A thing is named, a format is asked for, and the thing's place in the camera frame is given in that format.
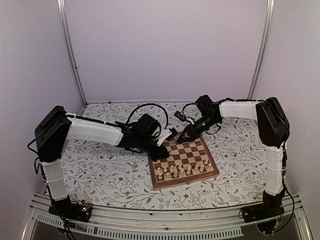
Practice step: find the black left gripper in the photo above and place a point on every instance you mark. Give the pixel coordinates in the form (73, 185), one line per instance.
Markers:
(163, 153)

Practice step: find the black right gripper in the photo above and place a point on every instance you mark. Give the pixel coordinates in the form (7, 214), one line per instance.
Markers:
(193, 134)

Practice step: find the light chess bishop piece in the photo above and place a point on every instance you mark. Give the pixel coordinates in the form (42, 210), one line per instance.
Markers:
(175, 173)

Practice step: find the light chess king piece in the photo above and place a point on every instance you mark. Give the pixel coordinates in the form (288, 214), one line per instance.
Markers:
(181, 172)

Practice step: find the light chess queen piece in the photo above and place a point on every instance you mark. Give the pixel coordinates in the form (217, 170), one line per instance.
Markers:
(189, 170)

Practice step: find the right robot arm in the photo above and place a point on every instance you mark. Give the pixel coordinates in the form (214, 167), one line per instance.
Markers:
(273, 129)

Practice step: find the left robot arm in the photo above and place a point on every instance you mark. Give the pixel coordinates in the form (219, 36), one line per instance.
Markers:
(53, 133)

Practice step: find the wooden chess board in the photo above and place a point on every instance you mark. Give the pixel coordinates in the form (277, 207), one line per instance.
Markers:
(187, 153)

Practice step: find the floral patterned table mat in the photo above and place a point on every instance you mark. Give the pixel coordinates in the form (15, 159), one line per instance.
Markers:
(106, 175)

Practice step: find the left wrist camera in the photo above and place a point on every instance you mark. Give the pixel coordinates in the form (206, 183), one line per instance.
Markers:
(166, 134)

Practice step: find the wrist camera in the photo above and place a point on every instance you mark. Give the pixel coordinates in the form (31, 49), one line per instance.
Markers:
(183, 117)
(166, 134)

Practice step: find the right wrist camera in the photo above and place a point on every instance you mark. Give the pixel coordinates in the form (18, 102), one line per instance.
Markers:
(183, 117)

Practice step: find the front aluminium rail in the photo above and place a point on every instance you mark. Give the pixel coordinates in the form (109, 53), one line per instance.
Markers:
(112, 223)

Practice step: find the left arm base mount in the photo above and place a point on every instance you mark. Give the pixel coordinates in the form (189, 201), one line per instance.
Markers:
(79, 211)

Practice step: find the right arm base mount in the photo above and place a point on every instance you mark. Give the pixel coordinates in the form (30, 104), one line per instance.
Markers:
(271, 207)

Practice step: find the right aluminium frame post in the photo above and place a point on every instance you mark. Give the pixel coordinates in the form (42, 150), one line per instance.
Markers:
(263, 47)

